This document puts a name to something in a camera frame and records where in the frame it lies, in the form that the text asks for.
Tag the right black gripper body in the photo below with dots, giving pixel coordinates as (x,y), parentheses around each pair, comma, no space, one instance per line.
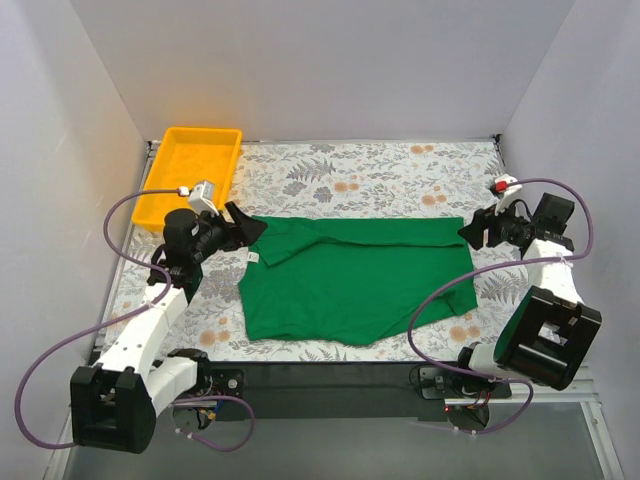
(486,230)

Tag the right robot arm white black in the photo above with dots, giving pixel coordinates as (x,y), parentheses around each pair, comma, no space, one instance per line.
(548,336)

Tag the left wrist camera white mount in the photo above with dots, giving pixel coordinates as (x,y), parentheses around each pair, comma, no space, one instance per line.
(201,198)

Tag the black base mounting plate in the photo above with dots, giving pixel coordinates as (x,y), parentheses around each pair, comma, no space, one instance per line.
(341,390)

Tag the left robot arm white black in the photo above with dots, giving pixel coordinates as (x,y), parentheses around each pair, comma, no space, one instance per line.
(116,401)

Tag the floral patterned table mat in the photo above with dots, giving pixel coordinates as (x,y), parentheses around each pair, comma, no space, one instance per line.
(359,180)

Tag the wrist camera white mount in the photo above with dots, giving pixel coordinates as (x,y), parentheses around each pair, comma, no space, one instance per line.
(201,198)
(505,189)

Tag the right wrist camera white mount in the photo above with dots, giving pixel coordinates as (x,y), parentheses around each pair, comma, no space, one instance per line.
(505,189)

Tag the yellow plastic bin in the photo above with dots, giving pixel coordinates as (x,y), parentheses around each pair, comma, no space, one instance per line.
(186,156)

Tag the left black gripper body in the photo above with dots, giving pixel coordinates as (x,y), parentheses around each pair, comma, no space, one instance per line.
(232,232)

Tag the green t-shirt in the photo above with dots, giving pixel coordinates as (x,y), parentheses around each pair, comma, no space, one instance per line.
(352,281)

